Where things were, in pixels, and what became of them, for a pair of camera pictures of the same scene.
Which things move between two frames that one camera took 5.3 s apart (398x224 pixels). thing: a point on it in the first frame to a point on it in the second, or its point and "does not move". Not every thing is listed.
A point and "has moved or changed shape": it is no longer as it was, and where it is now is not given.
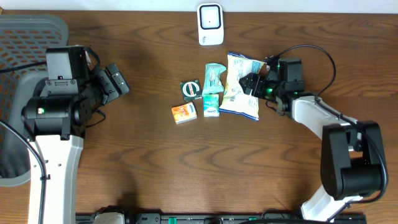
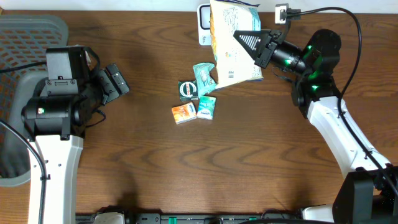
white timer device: x=210 y=23 does not move
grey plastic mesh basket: x=23 y=40 does not move
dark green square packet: x=191 y=90 does not move
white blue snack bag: x=237 y=101 to x=234 y=64
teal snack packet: x=213 y=84 to x=205 y=83
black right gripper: x=255 y=89 to x=273 y=37
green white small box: x=211 y=105 has moved or changed shape
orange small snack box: x=184 y=113 does not move
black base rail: x=227 y=219 does not move
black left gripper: x=104 y=79 does not move
